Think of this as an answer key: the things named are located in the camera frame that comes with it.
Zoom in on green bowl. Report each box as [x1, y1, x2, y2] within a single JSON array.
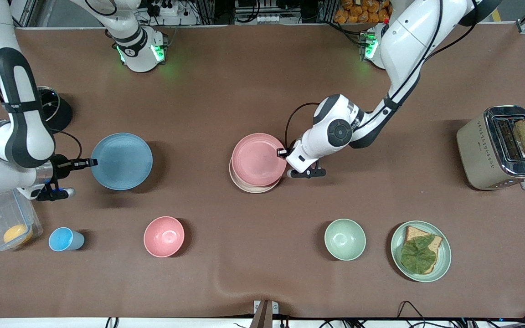
[[324, 219, 366, 261]]

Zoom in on green lettuce leaf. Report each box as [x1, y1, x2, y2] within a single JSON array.
[[401, 235, 437, 275]]

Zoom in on light bread slice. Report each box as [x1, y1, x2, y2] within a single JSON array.
[[401, 225, 443, 275]]

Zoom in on yellow round food item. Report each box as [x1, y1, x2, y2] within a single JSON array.
[[3, 223, 34, 245]]

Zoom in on metal bracket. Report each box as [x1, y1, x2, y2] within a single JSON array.
[[253, 300, 279, 328]]

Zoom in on pink bowl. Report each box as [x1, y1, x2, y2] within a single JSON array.
[[144, 216, 185, 258]]

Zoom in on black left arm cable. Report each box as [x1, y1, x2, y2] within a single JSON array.
[[284, 0, 479, 147]]

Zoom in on glass lid blue knob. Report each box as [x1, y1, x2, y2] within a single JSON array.
[[38, 87, 59, 123]]

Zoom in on black floor cable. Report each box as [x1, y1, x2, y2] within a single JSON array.
[[397, 301, 428, 328]]

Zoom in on green plate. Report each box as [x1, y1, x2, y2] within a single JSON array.
[[391, 220, 452, 283]]

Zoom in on black pot blue handle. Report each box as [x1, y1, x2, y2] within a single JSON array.
[[37, 86, 74, 133]]

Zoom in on brown table cover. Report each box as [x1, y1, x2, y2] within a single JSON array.
[[0, 23, 525, 319]]

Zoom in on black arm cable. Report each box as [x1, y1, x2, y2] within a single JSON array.
[[0, 0, 83, 161], [284, 0, 479, 147]]

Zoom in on blue plate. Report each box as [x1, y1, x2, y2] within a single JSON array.
[[90, 133, 153, 191]]

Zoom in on beige silver toaster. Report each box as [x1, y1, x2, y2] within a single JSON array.
[[456, 105, 525, 191]]

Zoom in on pink plate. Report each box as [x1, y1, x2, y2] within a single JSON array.
[[232, 133, 287, 187]]

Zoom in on blue cup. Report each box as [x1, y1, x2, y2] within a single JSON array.
[[48, 227, 85, 252]]

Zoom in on beige plate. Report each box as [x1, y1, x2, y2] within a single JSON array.
[[229, 157, 283, 194]]

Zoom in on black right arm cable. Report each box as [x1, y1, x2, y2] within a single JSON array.
[[0, 0, 83, 161]]

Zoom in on orange snack packets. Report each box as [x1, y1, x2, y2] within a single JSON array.
[[335, 0, 391, 24]]

